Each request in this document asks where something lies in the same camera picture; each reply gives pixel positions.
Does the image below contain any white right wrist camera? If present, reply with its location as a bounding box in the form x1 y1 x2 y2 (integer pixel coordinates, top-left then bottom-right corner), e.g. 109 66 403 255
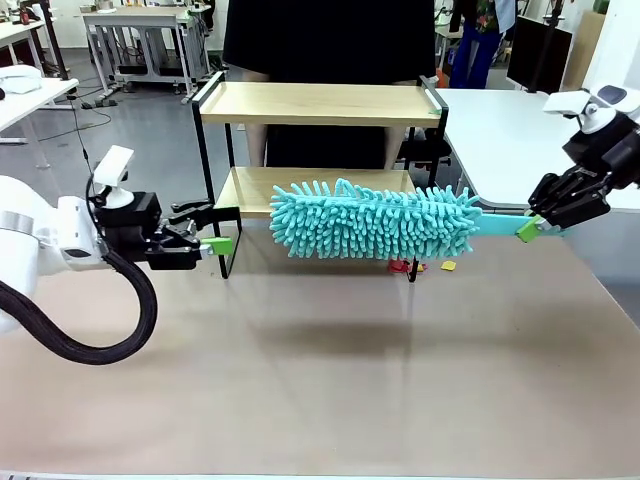
543 88 601 134

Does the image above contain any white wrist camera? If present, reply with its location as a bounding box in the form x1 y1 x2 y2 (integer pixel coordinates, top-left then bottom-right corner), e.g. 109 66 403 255
543 88 601 134
92 144 137 209

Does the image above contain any grey metal workbench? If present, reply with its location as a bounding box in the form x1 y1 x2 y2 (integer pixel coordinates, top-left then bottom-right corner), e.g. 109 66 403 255
81 5 212 97

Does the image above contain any black monitor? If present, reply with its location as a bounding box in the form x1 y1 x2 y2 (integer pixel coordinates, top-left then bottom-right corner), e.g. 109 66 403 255
506 14 574 95

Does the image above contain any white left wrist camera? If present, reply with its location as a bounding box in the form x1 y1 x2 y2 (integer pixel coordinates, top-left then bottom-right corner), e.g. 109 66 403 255
92 144 137 209

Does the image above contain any large white table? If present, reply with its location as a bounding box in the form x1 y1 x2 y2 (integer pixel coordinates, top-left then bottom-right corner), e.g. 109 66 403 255
434 87 640 211

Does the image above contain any small white side table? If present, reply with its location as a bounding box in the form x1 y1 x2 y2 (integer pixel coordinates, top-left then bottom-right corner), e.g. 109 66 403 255
0 77 81 146

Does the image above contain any brown leaning board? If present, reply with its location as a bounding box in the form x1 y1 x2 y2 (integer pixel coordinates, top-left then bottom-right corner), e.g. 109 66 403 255
562 9 609 94

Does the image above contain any person's left forearm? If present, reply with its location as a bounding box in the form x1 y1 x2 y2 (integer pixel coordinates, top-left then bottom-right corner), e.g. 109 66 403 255
384 124 409 169

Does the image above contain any black corrugated cable sleeve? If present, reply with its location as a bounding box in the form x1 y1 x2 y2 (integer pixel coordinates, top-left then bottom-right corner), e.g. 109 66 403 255
0 249 159 366

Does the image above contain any person in blue trousers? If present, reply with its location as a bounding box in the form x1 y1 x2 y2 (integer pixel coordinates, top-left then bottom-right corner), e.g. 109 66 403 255
449 0 516 90

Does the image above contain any teal microfiber duster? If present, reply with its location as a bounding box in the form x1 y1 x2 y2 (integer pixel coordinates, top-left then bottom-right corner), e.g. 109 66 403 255
268 177 572 262

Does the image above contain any person's right forearm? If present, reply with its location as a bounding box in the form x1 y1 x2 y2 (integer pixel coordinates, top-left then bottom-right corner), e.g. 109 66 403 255
243 69 269 167

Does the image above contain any black tripod stand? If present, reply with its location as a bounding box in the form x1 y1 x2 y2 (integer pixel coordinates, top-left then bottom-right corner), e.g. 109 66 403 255
38 0 72 82

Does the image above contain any thin black floor cable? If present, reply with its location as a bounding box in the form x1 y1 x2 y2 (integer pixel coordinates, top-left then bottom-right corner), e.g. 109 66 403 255
69 92 114 167

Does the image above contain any person in black shirt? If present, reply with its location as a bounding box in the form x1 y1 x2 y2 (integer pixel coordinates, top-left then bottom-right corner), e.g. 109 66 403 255
222 0 439 171

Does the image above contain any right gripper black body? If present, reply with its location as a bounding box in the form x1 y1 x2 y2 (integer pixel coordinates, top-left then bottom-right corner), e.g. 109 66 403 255
562 112 640 191

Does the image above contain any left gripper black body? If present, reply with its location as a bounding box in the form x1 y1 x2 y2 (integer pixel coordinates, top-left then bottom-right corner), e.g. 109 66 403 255
94 191 164 262

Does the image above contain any two-tier wooden black-frame shelf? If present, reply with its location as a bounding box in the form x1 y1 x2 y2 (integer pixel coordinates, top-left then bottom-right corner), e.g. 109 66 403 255
191 71 450 284

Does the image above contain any white cloth bundle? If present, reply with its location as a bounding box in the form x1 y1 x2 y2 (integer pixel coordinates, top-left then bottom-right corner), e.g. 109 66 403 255
0 66 44 96

